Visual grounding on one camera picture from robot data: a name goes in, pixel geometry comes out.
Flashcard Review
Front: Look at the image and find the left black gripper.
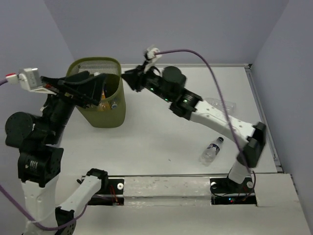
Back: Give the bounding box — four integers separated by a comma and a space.
45, 68, 111, 140

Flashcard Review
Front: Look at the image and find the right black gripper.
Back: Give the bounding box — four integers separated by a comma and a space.
121, 58, 172, 102

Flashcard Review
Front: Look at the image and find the orange tea bottle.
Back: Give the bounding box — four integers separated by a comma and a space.
97, 74, 118, 112

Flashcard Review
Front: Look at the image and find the clear plastic bottle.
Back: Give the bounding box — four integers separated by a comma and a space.
204, 97, 237, 115

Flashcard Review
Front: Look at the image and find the pepsi label small bottle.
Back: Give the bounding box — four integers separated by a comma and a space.
199, 137, 224, 166

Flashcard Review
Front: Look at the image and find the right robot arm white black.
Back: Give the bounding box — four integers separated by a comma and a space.
121, 65, 267, 192

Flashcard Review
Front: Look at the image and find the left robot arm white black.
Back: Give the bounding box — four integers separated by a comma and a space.
5, 68, 109, 235

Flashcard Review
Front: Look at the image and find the green mesh waste bin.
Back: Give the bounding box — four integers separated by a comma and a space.
66, 57, 126, 128

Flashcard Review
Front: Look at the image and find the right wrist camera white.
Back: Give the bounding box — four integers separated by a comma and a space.
143, 45, 162, 73

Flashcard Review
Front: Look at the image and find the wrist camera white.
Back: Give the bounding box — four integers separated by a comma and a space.
143, 45, 162, 73
5, 68, 56, 94

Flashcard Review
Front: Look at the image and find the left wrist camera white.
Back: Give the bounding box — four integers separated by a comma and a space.
5, 68, 56, 94

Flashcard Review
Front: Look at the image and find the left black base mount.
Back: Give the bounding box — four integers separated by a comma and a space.
88, 177, 125, 206

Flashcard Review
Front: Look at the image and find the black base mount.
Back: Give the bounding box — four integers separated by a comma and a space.
88, 177, 125, 206
210, 177, 257, 205

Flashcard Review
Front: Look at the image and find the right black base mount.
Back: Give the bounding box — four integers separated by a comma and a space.
210, 177, 257, 205

